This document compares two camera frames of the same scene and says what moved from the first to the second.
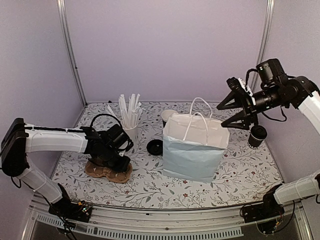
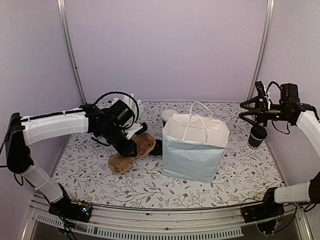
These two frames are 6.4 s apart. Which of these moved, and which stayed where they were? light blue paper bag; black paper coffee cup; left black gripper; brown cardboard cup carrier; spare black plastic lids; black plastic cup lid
Moved: left black gripper; brown cardboard cup carrier
Stayed: light blue paper bag; spare black plastic lids; black paper coffee cup; black plastic cup lid
